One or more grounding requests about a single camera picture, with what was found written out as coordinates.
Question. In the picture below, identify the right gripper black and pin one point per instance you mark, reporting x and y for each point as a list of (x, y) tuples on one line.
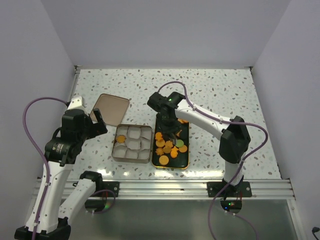
[(174, 128)]

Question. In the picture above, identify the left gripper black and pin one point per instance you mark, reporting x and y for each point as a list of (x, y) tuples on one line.
[(98, 128)]

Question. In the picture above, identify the orange fish cookie top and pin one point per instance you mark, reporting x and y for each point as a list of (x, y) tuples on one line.
[(182, 121)]

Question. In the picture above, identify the orange fish cookie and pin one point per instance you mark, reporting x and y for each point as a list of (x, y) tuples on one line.
[(182, 121), (174, 152)]

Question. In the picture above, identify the metal tongs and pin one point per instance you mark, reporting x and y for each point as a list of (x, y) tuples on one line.
[(173, 137)]

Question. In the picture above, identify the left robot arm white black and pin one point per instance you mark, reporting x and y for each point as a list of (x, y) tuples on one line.
[(51, 219)]

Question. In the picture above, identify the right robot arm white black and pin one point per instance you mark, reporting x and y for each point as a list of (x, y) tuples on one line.
[(232, 133)]

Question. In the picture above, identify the brown tin lid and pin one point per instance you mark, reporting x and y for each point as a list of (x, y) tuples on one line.
[(112, 109)]

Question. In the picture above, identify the orange maple leaf cookie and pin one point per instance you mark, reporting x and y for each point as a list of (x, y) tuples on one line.
[(168, 144)]

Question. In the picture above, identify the orange round dotted cookie upper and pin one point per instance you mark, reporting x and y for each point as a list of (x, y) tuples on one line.
[(160, 143)]

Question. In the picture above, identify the orange round dotted cookie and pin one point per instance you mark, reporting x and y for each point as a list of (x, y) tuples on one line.
[(160, 143), (163, 160)]

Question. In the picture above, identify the green round cookie lower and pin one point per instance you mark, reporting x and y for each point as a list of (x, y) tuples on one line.
[(179, 143)]

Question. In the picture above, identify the brown shell cookie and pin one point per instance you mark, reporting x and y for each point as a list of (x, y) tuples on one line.
[(167, 150)]

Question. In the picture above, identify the orange flower swirl cookie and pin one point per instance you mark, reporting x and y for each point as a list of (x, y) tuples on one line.
[(159, 151)]

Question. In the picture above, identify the black green tray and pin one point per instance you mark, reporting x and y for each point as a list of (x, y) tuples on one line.
[(181, 162)]

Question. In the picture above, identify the orange plain round cookie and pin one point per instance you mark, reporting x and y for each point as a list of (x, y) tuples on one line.
[(183, 149)]

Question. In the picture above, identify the orange fish cookie lower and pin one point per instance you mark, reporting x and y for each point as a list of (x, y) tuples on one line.
[(174, 152)]

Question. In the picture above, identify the brown cookie tin with liners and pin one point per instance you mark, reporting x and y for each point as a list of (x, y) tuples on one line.
[(138, 144)]

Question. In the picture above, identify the orange round dotted cookie lower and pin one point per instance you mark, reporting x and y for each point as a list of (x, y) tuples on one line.
[(163, 160)]

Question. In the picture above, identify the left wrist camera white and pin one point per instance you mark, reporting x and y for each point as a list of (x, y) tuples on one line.
[(76, 103)]

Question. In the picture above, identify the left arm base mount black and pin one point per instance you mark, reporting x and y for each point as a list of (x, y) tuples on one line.
[(103, 200)]

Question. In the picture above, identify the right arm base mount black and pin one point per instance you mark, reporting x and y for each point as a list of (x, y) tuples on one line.
[(231, 199)]

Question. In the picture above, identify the aluminium front rail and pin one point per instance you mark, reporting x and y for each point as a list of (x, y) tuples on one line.
[(184, 189)]

